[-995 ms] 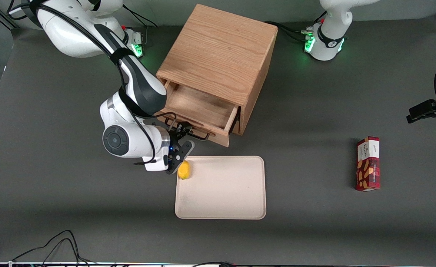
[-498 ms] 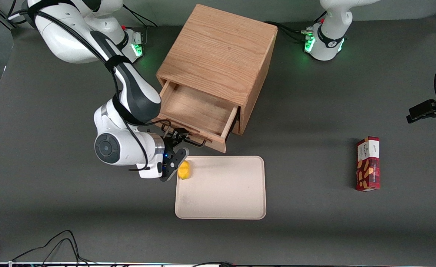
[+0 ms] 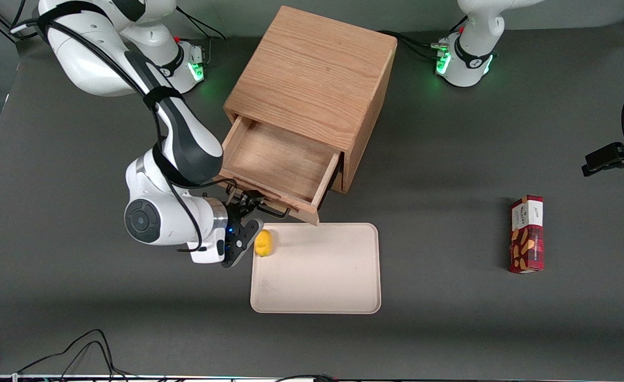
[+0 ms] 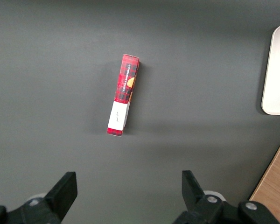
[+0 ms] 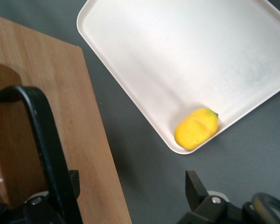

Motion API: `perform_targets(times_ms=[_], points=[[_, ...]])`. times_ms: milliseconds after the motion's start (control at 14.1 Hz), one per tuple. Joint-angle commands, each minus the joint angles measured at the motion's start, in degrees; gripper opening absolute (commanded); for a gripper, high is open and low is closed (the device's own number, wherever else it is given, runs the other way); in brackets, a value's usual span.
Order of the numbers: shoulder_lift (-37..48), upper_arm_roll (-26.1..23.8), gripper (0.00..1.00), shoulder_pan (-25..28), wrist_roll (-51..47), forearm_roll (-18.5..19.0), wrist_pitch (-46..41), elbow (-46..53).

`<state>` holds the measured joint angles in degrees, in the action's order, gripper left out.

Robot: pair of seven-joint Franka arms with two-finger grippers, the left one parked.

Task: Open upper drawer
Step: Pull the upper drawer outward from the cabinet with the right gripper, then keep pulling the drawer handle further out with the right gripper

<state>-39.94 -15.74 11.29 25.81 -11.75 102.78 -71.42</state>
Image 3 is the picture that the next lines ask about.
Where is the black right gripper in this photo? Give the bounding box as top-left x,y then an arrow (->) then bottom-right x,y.
222,194 -> 265,267

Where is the wooden drawer with black handle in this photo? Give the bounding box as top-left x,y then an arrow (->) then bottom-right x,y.
217,114 -> 342,226

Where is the wooden drawer cabinet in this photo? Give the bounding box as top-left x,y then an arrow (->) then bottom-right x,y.
223,5 -> 399,194

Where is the yellow lemon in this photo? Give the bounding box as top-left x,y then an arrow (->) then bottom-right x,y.
254,229 -> 274,258

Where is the beige plastic tray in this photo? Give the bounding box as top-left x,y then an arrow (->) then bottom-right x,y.
250,222 -> 382,315

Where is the red cookie box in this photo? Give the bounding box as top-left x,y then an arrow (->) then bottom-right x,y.
508,195 -> 546,274

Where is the black floor cable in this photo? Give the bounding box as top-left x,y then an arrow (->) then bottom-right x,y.
275,374 -> 336,382
15,329 -> 137,382

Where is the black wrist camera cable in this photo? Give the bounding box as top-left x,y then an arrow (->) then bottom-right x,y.
11,0 -> 238,253

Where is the black base cable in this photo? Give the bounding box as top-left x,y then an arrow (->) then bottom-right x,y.
378,29 -> 450,62
175,4 -> 226,64

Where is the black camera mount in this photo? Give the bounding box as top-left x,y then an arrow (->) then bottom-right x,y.
581,125 -> 624,177

